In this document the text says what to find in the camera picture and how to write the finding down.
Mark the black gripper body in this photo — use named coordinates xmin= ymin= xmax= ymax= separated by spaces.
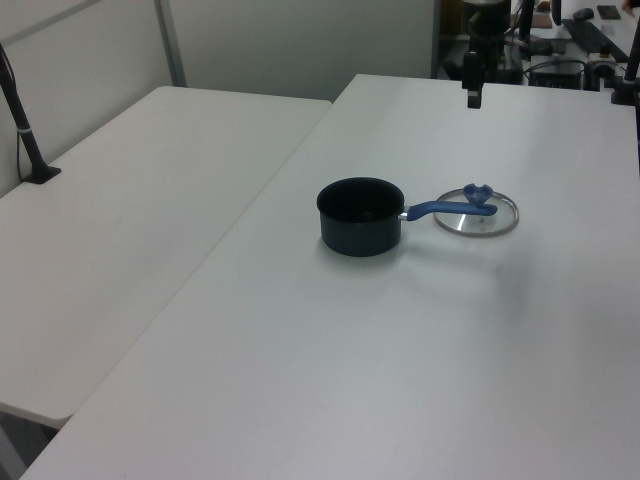
xmin=461 ymin=49 xmax=486 ymax=95

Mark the glass lid with blue knob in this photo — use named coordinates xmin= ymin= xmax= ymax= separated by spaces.
xmin=431 ymin=182 xmax=521 ymax=239

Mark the black computer box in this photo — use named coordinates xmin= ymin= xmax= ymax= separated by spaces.
xmin=528 ymin=59 xmax=587 ymax=90

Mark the black keyboard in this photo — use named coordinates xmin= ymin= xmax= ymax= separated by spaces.
xmin=561 ymin=18 xmax=630 ymax=64

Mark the white side table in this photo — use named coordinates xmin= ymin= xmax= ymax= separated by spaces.
xmin=0 ymin=85 xmax=334 ymax=422

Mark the dark saucepan with blue handle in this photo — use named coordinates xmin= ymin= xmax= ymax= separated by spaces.
xmin=316 ymin=176 xmax=499 ymax=259

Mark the black camera pole with base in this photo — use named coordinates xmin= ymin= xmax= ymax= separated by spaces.
xmin=0 ymin=42 xmax=63 ymax=185

